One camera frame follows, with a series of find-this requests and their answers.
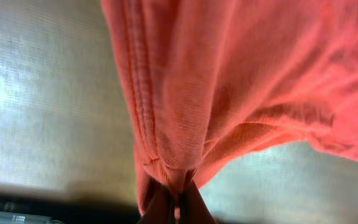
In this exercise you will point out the red t-shirt white lettering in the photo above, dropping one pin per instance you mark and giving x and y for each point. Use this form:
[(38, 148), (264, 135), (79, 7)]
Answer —
[(206, 82)]

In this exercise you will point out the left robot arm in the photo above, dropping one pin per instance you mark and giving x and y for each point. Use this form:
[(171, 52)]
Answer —
[(35, 206)]

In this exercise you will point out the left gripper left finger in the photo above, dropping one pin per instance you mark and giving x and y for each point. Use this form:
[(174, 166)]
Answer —
[(160, 210)]

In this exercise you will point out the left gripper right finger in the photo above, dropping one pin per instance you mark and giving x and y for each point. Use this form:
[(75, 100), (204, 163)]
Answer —
[(193, 210)]

